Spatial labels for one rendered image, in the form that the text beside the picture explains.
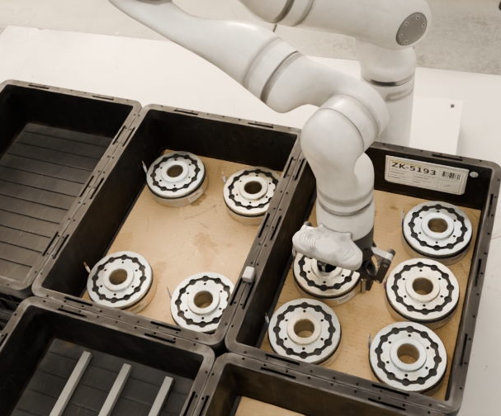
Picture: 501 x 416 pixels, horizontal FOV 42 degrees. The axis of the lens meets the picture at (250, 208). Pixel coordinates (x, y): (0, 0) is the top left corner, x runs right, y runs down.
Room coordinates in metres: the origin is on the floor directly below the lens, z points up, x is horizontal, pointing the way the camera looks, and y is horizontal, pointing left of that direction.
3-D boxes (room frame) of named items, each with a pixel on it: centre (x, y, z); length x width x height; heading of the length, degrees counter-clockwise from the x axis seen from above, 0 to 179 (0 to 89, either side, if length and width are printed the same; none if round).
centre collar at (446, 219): (0.55, -0.27, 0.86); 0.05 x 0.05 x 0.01
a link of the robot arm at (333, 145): (0.50, -0.11, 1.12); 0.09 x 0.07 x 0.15; 131
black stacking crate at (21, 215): (0.79, 0.37, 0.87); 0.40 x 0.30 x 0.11; 151
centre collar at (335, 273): (0.53, -0.10, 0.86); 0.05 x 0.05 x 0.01
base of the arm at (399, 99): (0.83, -0.27, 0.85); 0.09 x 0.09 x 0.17; 75
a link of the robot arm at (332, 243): (0.49, -0.11, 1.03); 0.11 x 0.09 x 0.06; 144
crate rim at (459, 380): (0.49, -0.15, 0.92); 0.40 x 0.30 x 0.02; 151
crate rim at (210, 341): (0.64, 0.11, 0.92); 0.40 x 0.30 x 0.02; 151
